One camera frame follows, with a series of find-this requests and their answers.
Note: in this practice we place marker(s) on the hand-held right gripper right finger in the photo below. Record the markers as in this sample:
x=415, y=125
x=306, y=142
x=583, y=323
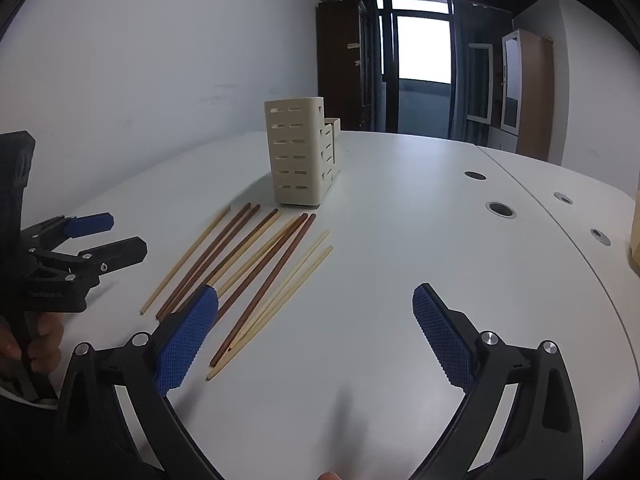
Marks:
x=442, y=340

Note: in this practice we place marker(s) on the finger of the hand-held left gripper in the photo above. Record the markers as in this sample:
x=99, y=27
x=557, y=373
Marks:
x=92, y=224
x=120, y=252

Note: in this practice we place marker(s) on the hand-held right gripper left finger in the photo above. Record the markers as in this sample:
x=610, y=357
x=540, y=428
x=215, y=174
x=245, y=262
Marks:
x=187, y=340

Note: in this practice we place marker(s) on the cream plastic utensil holder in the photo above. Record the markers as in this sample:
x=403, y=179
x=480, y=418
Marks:
x=295, y=160

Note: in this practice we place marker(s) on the person's left hand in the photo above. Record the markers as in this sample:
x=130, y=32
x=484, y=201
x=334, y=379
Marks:
x=47, y=347

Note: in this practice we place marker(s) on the person's right hand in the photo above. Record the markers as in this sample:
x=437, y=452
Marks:
x=330, y=476

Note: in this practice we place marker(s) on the white low cabinet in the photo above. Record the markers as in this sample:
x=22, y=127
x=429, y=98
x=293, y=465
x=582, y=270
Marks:
x=502, y=140

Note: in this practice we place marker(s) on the tan box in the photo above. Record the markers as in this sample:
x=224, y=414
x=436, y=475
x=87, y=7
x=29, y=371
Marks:
x=635, y=240

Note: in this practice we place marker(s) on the blue curtain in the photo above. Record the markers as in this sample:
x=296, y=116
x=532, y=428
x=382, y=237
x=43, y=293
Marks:
x=376, y=85
x=462, y=85

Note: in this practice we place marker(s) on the wooden cabinet with glass door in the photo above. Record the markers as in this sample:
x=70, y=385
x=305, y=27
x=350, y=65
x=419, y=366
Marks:
x=537, y=100

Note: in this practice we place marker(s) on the white framed open window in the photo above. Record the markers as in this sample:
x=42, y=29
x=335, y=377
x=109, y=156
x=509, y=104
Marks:
x=480, y=82

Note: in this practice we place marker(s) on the dark brown wardrobe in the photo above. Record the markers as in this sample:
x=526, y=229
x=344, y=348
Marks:
x=340, y=60

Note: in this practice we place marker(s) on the glass balcony door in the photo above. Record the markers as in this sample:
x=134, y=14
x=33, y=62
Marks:
x=422, y=45

